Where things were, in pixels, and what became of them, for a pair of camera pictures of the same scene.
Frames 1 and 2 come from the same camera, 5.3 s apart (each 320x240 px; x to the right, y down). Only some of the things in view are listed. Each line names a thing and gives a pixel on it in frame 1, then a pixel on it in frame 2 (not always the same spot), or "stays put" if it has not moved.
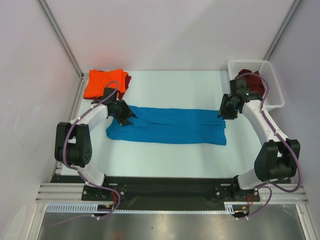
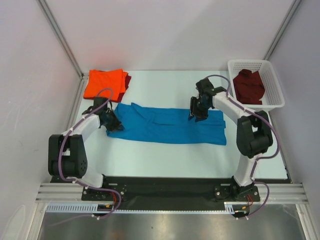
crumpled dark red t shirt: x=255 y=83 stays put
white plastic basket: x=275 y=98 stays put
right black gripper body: x=225 y=107 to x=197 y=109
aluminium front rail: x=62 y=192 stays put
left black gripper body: x=122 y=113 to x=112 y=123
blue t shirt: x=162 y=125 stays put
